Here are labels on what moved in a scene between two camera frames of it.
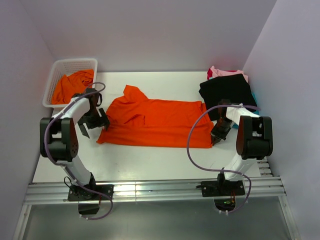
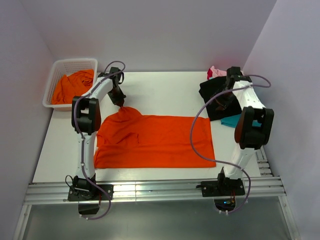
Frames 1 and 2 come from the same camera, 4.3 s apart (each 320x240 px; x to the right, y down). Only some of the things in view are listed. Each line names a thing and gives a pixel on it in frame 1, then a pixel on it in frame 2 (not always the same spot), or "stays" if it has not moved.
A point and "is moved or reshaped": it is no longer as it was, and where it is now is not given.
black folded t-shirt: (234, 88) stays
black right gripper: (217, 136) to (224, 104)
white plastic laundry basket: (63, 67) stays
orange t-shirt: (133, 119) is moved or reshaped
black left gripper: (101, 120) to (119, 101)
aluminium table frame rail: (266, 189) stays
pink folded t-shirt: (213, 72) stays
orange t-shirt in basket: (66, 87) stays
